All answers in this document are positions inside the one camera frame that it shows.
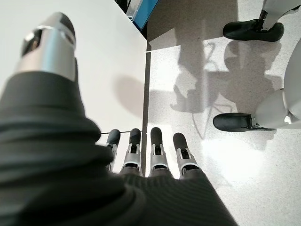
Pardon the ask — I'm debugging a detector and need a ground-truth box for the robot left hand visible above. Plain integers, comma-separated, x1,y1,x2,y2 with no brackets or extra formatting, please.
0,11,238,226

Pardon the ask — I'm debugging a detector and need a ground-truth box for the built-in dishwasher with open door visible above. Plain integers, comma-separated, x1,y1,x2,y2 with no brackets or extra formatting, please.
114,0,163,32

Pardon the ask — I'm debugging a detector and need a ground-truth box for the white glossy cabinet door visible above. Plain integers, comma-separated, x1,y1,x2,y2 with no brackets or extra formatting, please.
0,0,148,134

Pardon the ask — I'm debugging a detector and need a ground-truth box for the robot left leg white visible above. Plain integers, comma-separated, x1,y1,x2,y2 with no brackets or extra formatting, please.
213,41,301,132

